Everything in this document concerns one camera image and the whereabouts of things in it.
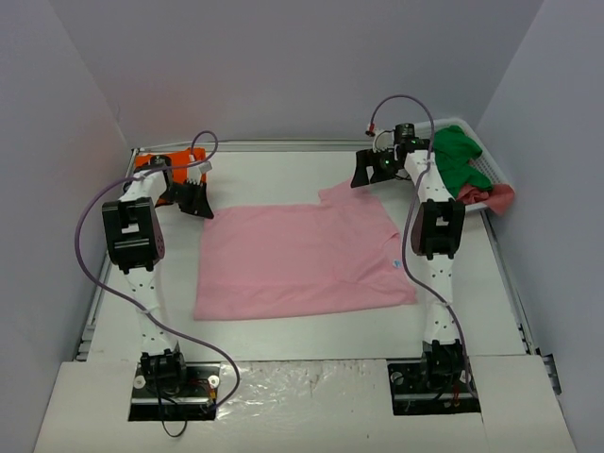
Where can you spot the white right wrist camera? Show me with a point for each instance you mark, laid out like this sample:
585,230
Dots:
381,139

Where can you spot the green t shirt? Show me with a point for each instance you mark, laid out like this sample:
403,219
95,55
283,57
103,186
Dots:
454,151

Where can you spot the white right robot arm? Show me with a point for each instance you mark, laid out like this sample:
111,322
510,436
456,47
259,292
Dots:
433,232

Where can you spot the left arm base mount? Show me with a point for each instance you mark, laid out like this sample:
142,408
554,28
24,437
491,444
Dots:
190,400

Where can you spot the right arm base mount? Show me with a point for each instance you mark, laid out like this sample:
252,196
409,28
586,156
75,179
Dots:
413,394

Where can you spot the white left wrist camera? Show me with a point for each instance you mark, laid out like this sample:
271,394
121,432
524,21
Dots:
196,173

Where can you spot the folded orange t shirt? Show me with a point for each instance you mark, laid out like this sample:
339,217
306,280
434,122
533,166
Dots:
178,161

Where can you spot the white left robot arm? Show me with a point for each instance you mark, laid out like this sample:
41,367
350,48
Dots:
136,245

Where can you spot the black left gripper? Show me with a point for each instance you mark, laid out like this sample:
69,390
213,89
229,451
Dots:
190,194

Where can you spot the white plastic basket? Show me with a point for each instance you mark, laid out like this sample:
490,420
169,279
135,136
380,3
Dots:
486,163

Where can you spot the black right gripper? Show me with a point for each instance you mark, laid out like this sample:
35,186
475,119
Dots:
369,160

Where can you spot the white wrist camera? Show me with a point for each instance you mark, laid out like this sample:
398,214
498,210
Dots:
381,139
196,173

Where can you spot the dark pink t shirt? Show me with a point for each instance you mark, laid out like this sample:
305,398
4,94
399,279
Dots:
498,199

